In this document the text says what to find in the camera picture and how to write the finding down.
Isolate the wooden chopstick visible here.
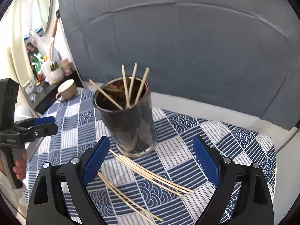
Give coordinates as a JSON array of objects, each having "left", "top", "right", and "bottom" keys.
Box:
[
  {"left": 98, "top": 172, "right": 155, "bottom": 223},
  {"left": 115, "top": 155, "right": 184, "bottom": 197},
  {"left": 128, "top": 63, "right": 137, "bottom": 101},
  {"left": 89, "top": 79, "right": 123, "bottom": 110},
  {"left": 97, "top": 171, "right": 164, "bottom": 223},
  {"left": 121, "top": 64, "right": 130, "bottom": 109},
  {"left": 109, "top": 149, "right": 195, "bottom": 195},
  {"left": 135, "top": 67, "right": 149, "bottom": 104}
]

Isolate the person's left hand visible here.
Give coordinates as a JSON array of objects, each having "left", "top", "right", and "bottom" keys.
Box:
[{"left": 13, "top": 150, "right": 27, "bottom": 181}]

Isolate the black side shelf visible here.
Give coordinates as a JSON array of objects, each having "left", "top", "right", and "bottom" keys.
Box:
[{"left": 31, "top": 71, "right": 83, "bottom": 114}]

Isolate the beige ceramic mug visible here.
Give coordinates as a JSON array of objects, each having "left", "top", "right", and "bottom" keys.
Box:
[{"left": 55, "top": 79, "right": 77, "bottom": 102}]

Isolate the white pot with green plant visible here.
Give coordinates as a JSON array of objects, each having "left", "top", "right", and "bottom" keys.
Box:
[{"left": 50, "top": 61, "right": 65, "bottom": 83}]

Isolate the blue white patterned tablecloth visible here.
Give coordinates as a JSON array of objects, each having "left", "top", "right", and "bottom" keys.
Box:
[{"left": 24, "top": 89, "right": 276, "bottom": 224}]

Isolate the white bottle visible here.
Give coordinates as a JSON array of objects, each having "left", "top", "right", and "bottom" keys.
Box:
[{"left": 41, "top": 60, "right": 54, "bottom": 85}]

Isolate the pink candle jar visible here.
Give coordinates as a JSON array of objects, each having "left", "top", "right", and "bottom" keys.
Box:
[{"left": 59, "top": 58, "right": 74, "bottom": 76}]

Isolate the black cylindrical utensil holder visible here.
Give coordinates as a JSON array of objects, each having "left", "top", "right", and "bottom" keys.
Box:
[{"left": 93, "top": 77, "right": 157, "bottom": 158}]

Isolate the white cabinet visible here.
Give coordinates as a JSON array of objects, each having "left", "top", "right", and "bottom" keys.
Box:
[{"left": 273, "top": 127, "right": 299, "bottom": 224}]

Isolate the wooden hairbrush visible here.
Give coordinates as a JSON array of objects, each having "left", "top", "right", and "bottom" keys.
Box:
[{"left": 49, "top": 16, "right": 59, "bottom": 62}]

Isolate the grey fabric backdrop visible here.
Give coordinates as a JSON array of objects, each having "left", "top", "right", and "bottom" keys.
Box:
[{"left": 58, "top": 0, "right": 299, "bottom": 130}]

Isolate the round wall mirror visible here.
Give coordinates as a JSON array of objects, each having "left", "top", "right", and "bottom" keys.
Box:
[{"left": 37, "top": 0, "right": 53, "bottom": 33}]

